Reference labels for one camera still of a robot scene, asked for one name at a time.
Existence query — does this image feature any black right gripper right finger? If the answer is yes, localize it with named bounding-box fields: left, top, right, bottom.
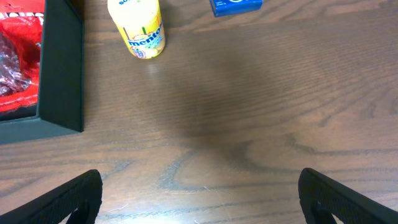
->
left=298, top=168, right=397, bottom=224

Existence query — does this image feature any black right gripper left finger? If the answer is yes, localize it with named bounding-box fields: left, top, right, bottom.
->
left=1, top=169, right=103, bottom=224

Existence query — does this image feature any dark green box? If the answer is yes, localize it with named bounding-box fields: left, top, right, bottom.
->
left=1, top=0, right=84, bottom=144

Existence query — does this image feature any red candy bag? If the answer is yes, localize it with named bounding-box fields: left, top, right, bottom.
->
left=1, top=0, right=45, bottom=113

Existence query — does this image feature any yellow Mentos gum bottle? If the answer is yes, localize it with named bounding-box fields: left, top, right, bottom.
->
left=107, top=0, right=165, bottom=59

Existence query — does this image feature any blue Eclipse mint tin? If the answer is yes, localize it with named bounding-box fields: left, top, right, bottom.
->
left=209, top=0, right=264, bottom=17

